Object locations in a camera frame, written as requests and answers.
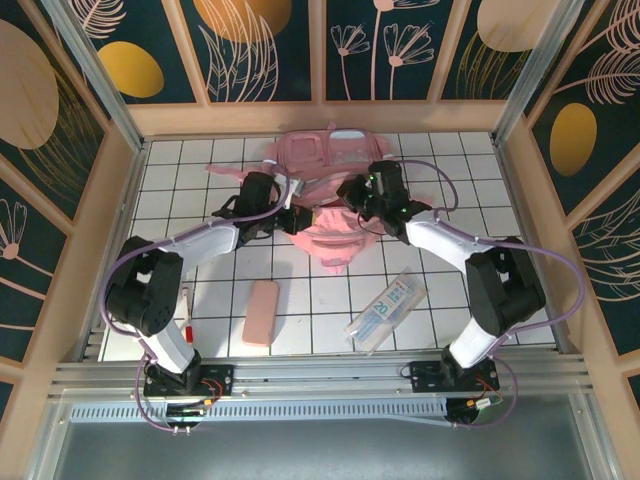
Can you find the pink backpack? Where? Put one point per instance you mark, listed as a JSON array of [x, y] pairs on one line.
[[340, 240]]

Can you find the clear plastic ruler set packet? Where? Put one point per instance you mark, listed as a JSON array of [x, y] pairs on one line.
[[385, 312]]

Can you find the pink pencil case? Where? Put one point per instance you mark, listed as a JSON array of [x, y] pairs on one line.
[[260, 315]]

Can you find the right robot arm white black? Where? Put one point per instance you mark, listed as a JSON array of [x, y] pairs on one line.
[[505, 295]]

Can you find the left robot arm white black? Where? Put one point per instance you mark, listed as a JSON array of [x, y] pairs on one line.
[[145, 290]]

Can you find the dark panel with pink flowers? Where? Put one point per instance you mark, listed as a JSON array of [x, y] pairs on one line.
[[360, 75]]

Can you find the dark panel orange circle leaves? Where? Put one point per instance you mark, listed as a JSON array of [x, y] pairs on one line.
[[295, 60]]

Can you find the white pen with red cap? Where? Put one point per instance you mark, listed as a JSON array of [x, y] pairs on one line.
[[189, 332]]

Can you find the dark panel with beige circle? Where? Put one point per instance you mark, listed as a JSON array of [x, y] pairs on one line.
[[470, 60]]

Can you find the dark panel with yellow oval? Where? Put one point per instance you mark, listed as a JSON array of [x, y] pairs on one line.
[[165, 30]]

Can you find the dark side panel yellow oval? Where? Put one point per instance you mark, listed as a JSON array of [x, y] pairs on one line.
[[600, 125]]

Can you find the dark side panel pink leaves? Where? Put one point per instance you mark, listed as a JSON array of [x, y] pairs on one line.
[[615, 275]]

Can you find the dark side panel pink flower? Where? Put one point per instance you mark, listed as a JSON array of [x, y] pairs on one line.
[[30, 280]]

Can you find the dark side panel beige circle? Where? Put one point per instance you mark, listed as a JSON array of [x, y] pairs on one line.
[[30, 75]]

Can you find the grey metal shelf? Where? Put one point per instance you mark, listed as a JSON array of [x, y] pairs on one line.
[[320, 450]]

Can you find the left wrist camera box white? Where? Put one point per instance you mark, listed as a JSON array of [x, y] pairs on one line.
[[295, 187]]

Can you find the aluminium side rail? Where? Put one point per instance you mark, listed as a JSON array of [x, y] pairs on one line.
[[515, 190], [132, 190]]

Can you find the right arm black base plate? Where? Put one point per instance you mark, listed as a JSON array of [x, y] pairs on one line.
[[422, 375]]

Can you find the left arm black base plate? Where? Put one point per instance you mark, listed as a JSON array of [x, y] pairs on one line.
[[222, 375]]

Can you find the aluminium front rail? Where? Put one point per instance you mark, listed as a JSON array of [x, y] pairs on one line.
[[320, 372]]

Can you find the aluminium corner post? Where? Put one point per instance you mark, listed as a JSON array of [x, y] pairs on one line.
[[104, 85], [534, 75]]

